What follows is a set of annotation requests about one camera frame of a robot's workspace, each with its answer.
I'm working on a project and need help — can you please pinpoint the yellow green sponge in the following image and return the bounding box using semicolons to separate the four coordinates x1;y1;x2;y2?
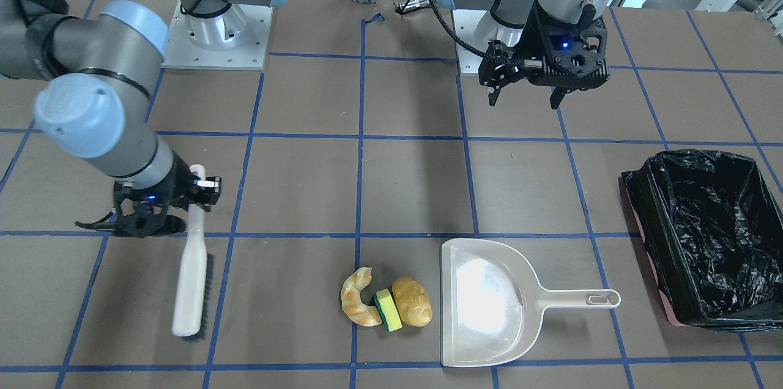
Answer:
374;288;403;332

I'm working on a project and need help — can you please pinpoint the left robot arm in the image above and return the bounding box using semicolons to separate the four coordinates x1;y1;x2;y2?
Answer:
434;0;610;109

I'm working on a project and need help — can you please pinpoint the black braided cable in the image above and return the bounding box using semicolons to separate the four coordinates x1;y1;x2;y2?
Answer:
420;0;543;69

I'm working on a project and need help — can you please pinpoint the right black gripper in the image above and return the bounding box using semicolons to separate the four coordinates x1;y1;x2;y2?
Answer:
75;153;223;238

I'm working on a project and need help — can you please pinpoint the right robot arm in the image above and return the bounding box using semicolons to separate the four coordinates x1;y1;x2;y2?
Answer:
2;0;221;238

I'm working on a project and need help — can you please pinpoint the bin with black bag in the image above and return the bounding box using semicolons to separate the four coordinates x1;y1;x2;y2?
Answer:
621;149;782;332

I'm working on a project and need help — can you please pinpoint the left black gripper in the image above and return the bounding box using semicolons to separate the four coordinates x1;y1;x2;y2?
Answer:
479;1;610;110

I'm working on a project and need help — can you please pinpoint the brown toy potato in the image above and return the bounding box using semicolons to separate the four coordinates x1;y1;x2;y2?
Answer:
391;275;433;327

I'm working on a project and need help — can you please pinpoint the beige hand brush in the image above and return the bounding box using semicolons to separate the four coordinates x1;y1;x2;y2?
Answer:
171;203;208;338

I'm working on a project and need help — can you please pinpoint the beige plastic dustpan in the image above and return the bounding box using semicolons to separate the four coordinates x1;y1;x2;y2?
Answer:
440;238;621;368

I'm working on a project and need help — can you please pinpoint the toy croissant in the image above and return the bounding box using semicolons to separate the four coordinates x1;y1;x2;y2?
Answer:
340;267;382;327

